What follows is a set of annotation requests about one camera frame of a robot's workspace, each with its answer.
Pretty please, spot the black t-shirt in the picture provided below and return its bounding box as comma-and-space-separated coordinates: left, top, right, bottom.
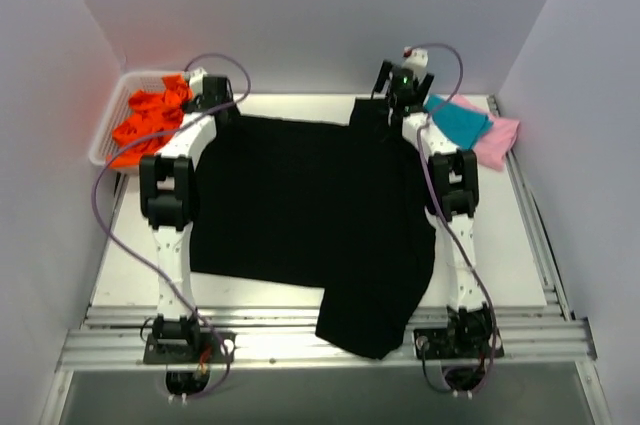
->
189, 99, 436, 360

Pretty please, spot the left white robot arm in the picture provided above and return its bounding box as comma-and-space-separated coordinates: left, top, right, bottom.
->
139, 72, 237, 364

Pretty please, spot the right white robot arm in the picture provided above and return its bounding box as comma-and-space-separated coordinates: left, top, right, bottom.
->
371, 58, 498, 358

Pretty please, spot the folded teal t-shirt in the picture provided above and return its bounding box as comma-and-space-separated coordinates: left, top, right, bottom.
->
424, 96, 493, 150

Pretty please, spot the orange crumpled t-shirt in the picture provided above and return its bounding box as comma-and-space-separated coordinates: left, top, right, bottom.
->
110, 74, 193, 169

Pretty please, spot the white plastic laundry basket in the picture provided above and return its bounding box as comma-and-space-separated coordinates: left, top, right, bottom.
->
88, 70, 178, 168

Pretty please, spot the folded pink t-shirt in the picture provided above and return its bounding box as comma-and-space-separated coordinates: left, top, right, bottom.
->
453, 95, 520, 171

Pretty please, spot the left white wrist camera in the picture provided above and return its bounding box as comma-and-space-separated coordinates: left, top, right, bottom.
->
183, 67, 208, 96

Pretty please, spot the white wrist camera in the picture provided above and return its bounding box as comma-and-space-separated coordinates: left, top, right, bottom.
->
403, 47, 429, 69
183, 67, 208, 96

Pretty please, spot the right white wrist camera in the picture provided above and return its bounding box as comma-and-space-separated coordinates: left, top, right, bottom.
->
403, 47, 429, 69

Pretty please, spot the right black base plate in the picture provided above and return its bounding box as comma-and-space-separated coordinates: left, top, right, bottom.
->
413, 328, 504, 360

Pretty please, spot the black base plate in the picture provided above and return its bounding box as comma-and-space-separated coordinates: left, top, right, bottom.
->
142, 330, 237, 365
413, 328, 504, 360

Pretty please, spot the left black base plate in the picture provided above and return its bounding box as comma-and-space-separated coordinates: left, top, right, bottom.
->
142, 330, 237, 365

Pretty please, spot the aluminium rail frame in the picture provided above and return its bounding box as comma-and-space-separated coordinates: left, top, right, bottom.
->
39, 94, 614, 425

